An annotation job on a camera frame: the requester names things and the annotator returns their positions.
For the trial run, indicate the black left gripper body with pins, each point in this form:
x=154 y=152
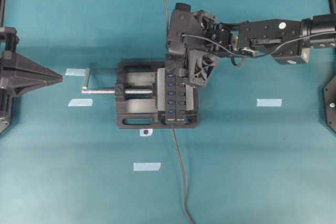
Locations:
x=20 y=75

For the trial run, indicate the black bench vise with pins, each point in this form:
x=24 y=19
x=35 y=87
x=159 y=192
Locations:
x=140 y=96

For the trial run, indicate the small tape with black dot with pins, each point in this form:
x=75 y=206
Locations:
x=146 y=132

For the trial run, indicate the blue tape strip left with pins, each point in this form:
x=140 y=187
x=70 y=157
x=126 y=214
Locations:
x=80 y=102

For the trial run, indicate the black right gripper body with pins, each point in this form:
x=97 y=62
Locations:
x=218 y=38

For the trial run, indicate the blue tape strip near crank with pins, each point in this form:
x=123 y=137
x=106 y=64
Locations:
x=75 y=72

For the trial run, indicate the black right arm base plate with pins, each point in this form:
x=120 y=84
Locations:
x=329 y=103

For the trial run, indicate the black multi-port USB hub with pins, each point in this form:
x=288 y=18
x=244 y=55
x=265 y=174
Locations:
x=175 y=92

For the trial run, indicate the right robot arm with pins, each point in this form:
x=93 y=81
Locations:
x=286 y=41

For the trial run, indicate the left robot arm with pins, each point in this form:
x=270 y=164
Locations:
x=10 y=39

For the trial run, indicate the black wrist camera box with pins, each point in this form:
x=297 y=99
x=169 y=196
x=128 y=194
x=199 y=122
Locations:
x=182 y=22

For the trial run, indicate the blue tape strip right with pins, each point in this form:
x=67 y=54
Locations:
x=269 y=102

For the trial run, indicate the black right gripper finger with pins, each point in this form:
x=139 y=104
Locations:
x=200 y=67
x=183 y=73

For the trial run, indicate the blue tape strip bottom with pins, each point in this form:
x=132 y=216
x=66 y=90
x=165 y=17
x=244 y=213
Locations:
x=147 y=167

